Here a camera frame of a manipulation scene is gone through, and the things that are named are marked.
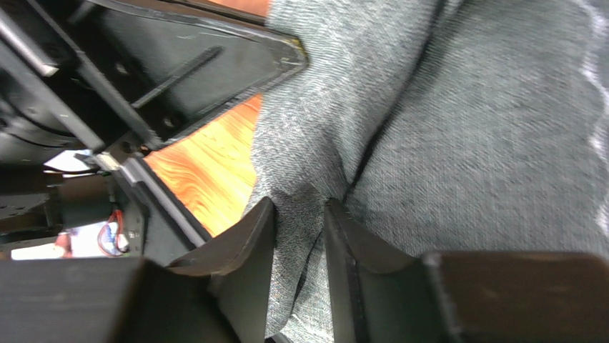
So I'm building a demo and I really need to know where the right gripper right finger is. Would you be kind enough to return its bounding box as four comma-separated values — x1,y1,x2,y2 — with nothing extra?
323,199,608,342

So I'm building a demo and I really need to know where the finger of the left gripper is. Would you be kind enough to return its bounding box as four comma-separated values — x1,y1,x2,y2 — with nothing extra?
71,1,307,148

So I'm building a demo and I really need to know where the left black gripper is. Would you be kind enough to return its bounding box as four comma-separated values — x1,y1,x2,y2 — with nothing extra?
1,1,162,166

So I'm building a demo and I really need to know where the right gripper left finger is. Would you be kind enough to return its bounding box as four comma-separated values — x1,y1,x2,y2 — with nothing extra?
1,198,275,342

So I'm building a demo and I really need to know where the grey felt napkin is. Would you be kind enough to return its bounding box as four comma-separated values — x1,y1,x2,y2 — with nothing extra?
250,1,608,342

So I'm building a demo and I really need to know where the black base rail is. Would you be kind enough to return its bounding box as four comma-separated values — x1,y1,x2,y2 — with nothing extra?
1,154,212,265

